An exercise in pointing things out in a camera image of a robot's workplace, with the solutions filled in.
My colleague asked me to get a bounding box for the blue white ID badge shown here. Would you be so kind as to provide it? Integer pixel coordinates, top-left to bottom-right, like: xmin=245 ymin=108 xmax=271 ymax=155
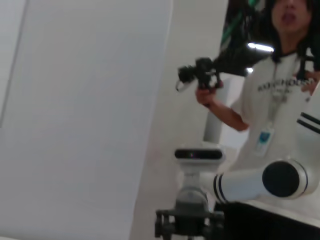
xmin=254 ymin=121 xmax=276 ymax=155

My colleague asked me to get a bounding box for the black robot chest housing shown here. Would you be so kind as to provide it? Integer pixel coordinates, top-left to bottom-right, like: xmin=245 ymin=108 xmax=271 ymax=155
xmin=221 ymin=201 xmax=320 ymax=240

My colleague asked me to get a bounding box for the white head camera mount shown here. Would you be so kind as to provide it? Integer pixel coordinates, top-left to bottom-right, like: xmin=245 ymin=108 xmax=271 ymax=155
xmin=175 ymin=170 xmax=214 ymax=214

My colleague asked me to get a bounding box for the person's right forearm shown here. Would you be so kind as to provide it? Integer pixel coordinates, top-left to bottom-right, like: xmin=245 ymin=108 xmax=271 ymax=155
xmin=208 ymin=96 xmax=251 ymax=132

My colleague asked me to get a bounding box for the black handheld camera rig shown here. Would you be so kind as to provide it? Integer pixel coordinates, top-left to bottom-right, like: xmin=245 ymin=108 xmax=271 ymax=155
xmin=174 ymin=57 xmax=224 ymax=107

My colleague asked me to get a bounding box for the white badge lanyard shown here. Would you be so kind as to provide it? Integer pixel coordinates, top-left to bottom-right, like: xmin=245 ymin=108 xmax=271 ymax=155
xmin=267 ymin=62 xmax=285 ymax=126

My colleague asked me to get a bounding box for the person's right hand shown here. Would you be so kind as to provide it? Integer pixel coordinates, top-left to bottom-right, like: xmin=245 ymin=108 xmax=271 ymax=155
xmin=195 ymin=88 xmax=219 ymax=109

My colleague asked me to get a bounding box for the white ceiling light strip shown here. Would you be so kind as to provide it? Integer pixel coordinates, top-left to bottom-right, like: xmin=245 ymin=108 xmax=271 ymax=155
xmin=246 ymin=41 xmax=275 ymax=54

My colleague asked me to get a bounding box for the white head camera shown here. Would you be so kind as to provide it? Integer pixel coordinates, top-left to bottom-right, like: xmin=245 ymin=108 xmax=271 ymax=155
xmin=174 ymin=143 xmax=227 ymax=174

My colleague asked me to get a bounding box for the person's left hand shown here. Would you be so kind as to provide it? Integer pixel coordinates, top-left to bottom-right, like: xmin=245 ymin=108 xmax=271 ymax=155
xmin=301 ymin=71 xmax=319 ymax=97

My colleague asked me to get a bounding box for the person in white shirt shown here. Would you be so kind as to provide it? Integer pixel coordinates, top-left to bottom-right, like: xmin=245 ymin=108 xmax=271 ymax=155
xmin=230 ymin=48 xmax=320 ymax=175

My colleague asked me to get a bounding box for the person's head black hair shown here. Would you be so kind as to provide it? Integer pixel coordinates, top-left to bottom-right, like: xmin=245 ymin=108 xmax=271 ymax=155
xmin=263 ymin=0 xmax=320 ymax=65

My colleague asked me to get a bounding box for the grey round pillar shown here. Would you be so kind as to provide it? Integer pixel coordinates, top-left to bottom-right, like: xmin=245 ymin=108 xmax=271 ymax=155
xmin=203 ymin=99 xmax=224 ymax=144

